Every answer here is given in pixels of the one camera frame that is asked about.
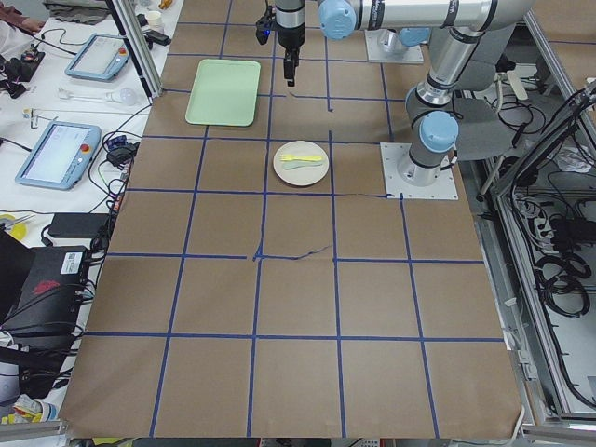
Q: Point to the light green tray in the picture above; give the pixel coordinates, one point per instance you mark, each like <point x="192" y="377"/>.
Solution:
<point x="224" y="93"/>

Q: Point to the aluminium frame post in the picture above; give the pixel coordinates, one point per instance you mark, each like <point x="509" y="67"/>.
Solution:
<point x="130" y="30"/>

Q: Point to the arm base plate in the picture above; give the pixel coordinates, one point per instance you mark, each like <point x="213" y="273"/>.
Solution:
<point x="406" y="180"/>
<point x="401" y="46"/>

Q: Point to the lower blue teach pendant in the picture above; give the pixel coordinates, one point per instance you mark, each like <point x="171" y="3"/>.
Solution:
<point x="61" y="156"/>

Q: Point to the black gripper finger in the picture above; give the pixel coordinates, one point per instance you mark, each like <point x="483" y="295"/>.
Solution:
<point x="290" y="65"/>

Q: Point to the black laptop computer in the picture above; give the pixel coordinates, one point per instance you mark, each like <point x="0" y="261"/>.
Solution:
<point x="41" y="292"/>

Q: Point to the grey office chair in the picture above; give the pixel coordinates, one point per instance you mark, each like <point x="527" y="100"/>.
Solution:
<point x="478" y="129"/>

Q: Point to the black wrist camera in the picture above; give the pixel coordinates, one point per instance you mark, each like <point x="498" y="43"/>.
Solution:
<point x="265" y="25"/>

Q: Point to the white paper cup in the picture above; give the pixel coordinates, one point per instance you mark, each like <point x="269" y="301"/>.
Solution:
<point x="154" y="20"/>

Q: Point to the white light bulb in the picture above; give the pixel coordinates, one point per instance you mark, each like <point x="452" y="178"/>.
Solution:
<point x="126" y="96"/>

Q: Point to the cream round plate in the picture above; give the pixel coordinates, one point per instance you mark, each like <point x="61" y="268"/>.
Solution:
<point x="301" y="176"/>

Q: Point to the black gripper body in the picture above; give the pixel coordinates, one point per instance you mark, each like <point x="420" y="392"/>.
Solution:
<point x="291" y="39"/>

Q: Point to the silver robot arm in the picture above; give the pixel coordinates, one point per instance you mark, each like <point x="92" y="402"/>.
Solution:
<point x="466" y="22"/>

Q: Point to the pale green plastic spoon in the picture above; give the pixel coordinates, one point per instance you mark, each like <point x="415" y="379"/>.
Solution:
<point x="289" y="165"/>

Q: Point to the black power adapter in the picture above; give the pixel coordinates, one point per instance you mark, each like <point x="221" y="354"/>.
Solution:
<point x="77" y="224"/>

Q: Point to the blue teach pendant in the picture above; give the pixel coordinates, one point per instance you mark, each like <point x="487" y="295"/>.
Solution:
<point x="61" y="156"/>
<point x="101" y="58"/>

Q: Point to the yellow plastic fork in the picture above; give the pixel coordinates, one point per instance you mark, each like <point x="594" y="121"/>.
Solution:
<point x="287" y="158"/>

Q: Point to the upper blue teach pendant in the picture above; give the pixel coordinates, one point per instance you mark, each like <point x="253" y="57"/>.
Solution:
<point x="101" y="58"/>

